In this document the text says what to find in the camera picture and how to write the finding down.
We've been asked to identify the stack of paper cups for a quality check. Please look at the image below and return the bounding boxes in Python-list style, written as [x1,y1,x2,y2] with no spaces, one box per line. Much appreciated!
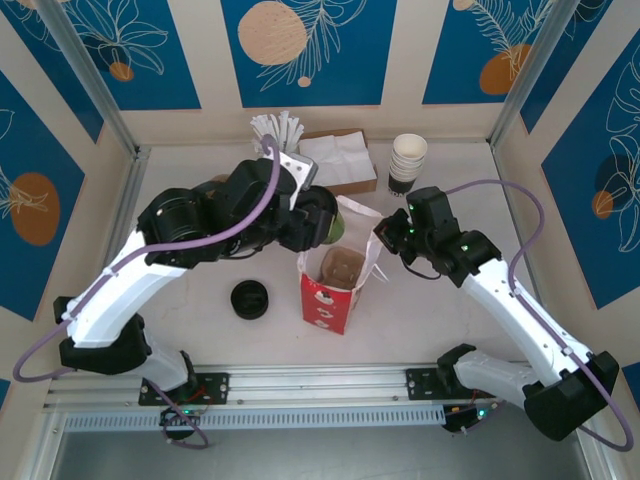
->
[387,133,429,200]

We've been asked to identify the thin black right gripper cable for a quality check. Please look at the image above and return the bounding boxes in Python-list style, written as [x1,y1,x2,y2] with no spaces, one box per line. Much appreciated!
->
[403,260,442,281]

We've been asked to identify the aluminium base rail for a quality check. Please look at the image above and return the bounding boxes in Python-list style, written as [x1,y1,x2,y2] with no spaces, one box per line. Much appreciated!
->
[44,363,531,409]

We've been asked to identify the aluminium frame post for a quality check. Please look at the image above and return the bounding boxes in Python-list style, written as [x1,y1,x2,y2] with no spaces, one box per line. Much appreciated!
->
[489,0,584,151]
[34,0,151,161]

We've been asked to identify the green paper coffee cup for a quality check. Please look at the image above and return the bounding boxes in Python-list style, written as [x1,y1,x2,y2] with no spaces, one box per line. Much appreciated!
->
[327,208,350,247]

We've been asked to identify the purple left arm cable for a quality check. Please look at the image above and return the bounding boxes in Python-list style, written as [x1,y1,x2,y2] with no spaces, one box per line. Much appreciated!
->
[12,133,281,449]

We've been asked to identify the white red paper bag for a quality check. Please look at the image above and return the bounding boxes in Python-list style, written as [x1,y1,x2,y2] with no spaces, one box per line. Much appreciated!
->
[297,195,389,337]

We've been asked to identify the napkins in brown box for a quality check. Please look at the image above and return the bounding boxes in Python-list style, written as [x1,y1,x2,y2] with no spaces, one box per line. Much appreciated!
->
[298,128,380,195]

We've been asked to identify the black controller board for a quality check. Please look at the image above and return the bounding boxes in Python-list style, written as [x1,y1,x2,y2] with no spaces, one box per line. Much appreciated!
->
[442,404,494,435]
[158,405,204,432]

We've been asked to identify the white paper-wrapped stirrers bundle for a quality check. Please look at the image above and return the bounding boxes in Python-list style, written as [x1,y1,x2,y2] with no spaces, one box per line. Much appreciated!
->
[249,110,305,154]

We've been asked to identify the grey slotted cable duct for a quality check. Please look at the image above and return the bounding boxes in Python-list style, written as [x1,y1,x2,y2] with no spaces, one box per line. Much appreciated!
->
[63,407,447,432]

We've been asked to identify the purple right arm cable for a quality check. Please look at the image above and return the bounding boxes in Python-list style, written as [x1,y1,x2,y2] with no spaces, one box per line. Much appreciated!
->
[442,179,632,451]

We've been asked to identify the aluminium side rail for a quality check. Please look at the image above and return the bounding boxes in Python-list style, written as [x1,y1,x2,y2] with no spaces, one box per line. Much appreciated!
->
[124,145,152,221]
[489,143,564,361]

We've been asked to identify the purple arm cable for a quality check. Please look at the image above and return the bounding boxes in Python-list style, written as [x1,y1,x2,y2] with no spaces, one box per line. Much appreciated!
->
[442,179,632,451]
[12,133,281,449]

